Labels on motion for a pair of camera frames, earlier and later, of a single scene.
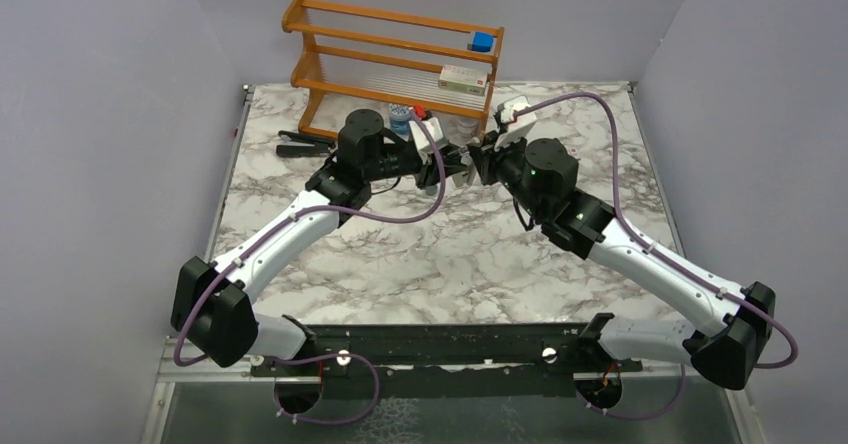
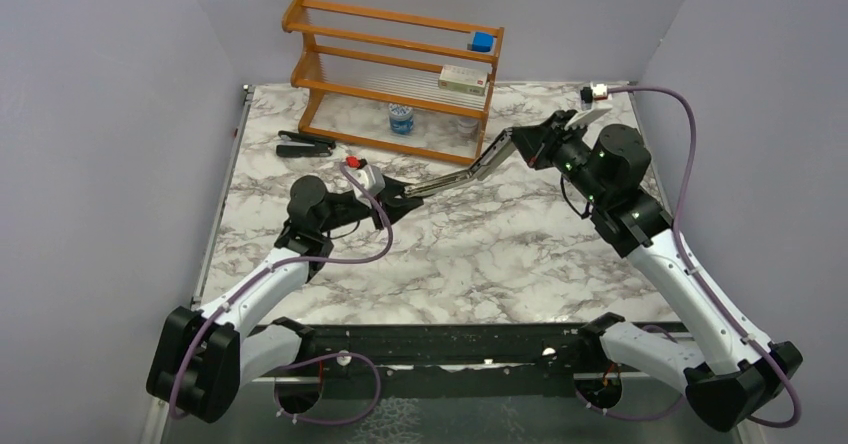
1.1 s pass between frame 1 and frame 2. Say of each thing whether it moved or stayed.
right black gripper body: moved
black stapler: stayed
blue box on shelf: stayed
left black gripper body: moved
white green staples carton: stayed
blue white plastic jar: stayed
